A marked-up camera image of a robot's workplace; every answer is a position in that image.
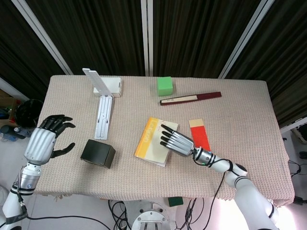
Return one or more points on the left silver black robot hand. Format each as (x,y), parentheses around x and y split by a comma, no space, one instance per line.
(40,146)

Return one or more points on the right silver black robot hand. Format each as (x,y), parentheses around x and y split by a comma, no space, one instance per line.
(180,142)

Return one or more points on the red and tan bookmark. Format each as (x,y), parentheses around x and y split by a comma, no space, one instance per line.
(199,135)

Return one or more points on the yellow cream lined notebook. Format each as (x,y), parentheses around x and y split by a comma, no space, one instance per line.
(148,141)

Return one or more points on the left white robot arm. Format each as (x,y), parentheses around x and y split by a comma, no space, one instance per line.
(27,178)

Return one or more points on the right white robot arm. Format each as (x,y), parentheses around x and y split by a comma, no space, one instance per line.
(249,198)

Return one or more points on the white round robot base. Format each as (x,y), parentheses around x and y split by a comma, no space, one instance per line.
(149,216)

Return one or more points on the black round bin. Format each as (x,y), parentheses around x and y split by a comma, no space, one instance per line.
(28,113)

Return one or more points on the dark red folded fan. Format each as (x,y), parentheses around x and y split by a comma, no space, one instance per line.
(189,98)

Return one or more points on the black cardboard box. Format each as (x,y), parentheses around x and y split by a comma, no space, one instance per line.
(96,153)

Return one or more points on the green cube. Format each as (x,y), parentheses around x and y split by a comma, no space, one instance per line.
(164,86)

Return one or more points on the small dark green box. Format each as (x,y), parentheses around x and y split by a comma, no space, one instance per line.
(175,202)

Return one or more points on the beige waffle tablecloth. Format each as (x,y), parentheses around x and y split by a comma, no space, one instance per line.
(239,119)

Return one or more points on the white folding stand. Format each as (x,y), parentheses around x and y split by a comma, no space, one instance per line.
(103,115)

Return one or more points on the small white box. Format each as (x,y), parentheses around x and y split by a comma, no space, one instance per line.
(114,86)

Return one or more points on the black pleated curtain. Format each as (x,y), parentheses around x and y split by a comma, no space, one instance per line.
(100,31)

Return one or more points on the white slanted partition post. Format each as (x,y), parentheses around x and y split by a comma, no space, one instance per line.
(43,38)
(247,38)

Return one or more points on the white upright partition post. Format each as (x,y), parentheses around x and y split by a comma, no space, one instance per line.
(146,36)

